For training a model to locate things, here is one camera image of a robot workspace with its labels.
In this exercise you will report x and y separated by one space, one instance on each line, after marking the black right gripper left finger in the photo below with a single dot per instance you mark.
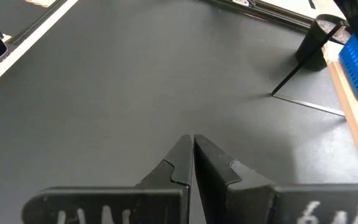
166 199

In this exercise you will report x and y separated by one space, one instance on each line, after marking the black aluminium table frame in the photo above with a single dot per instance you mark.
275 14

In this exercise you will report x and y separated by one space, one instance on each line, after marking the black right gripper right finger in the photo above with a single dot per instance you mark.
228 193

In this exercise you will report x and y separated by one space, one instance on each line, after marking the wooden shelf with black legs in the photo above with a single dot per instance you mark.
353 121

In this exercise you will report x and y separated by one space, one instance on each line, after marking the black table mat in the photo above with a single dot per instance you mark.
135 93

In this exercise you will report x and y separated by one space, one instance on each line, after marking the green plant in black pot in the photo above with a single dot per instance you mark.
312 46

